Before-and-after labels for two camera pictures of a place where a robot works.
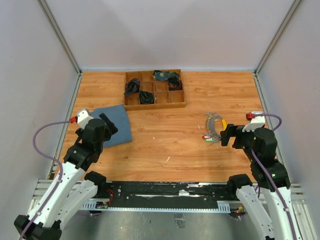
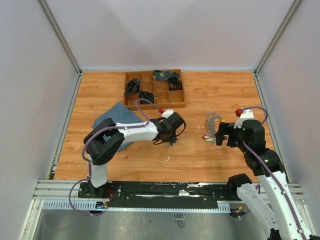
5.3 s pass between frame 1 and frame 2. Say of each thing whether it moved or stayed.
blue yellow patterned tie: stayed
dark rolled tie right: stayed
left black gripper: moved
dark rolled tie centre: stayed
